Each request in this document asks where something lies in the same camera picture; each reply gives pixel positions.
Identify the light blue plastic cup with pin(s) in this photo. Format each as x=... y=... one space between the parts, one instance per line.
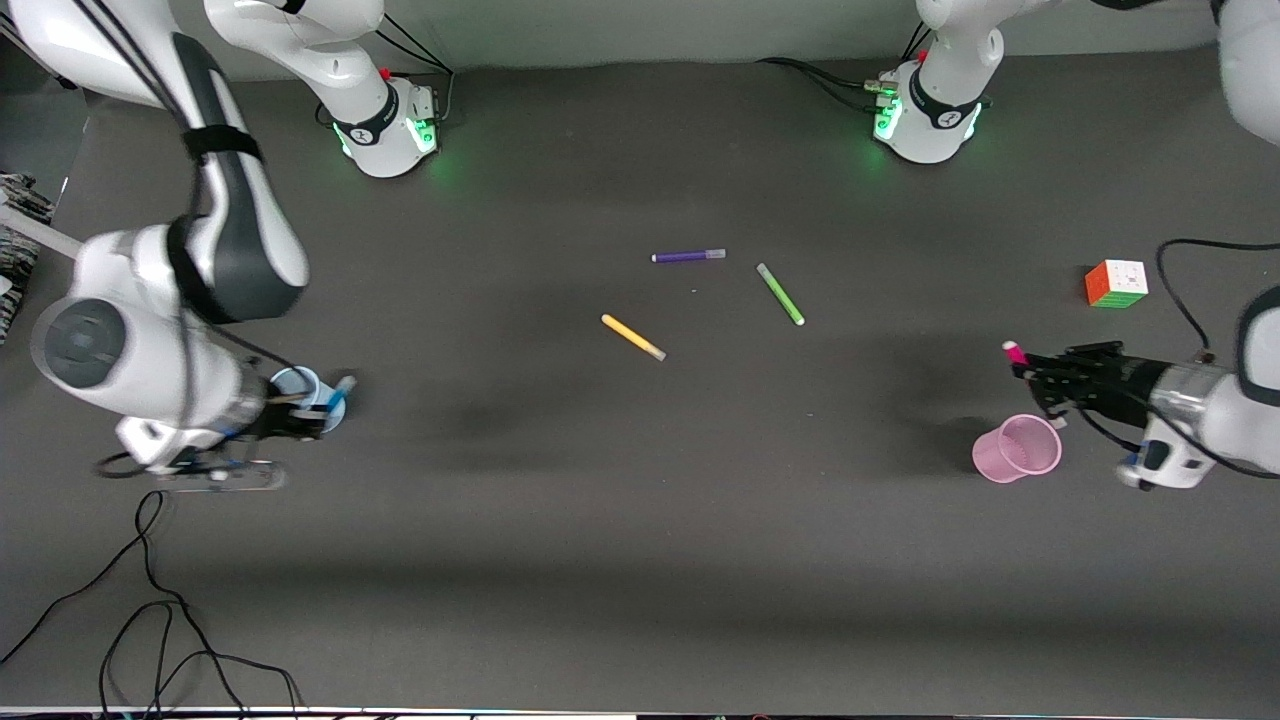
x=300 y=383

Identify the white flat bar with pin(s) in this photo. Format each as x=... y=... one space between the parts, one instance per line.
x=35 y=235

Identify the green marker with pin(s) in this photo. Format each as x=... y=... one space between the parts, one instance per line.
x=780 y=293

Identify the pink marker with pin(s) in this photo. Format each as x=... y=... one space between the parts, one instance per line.
x=1014 y=351

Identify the colourful puzzle cube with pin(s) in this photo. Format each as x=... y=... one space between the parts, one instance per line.
x=1116 y=284

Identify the purple marker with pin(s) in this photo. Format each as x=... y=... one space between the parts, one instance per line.
x=688 y=256

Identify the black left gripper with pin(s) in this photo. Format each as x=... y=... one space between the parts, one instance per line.
x=1118 y=381

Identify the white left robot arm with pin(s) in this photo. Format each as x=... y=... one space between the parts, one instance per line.
x=940 y=110

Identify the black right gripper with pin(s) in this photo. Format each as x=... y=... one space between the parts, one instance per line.
x=272 y=419

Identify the black white patterned object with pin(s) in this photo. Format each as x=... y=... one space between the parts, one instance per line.
x=18 y=260

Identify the pink plastic cup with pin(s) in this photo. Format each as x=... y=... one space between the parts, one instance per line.
x=1015 y=450

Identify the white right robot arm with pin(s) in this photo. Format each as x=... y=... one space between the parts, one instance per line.
x=240 y=230

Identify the blue marker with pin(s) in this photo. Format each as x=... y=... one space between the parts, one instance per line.
x=340 y=390

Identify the yellow marker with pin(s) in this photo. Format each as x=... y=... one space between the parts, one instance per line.
x=633 y=337

